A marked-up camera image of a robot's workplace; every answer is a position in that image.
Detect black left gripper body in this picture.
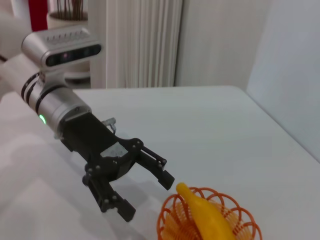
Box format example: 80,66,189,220
53,112,145,180

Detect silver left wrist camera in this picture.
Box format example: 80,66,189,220
21,24,103,86

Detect red panel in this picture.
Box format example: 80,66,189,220
28,0,48,33

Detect left gripper cable with connector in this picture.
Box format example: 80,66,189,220
103,117,118,133

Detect white planter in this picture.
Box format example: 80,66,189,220
47,11,91,87

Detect brown dry sticks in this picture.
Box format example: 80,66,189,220
56,0,85,21

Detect orange wire basket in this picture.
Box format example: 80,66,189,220
156,186,263,240

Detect white pleated curtain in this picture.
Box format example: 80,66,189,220
106,0,184,89

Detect yellow banana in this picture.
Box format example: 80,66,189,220
176,182,237,240

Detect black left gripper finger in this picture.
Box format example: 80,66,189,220
136,146,175,191
83,174,137,223

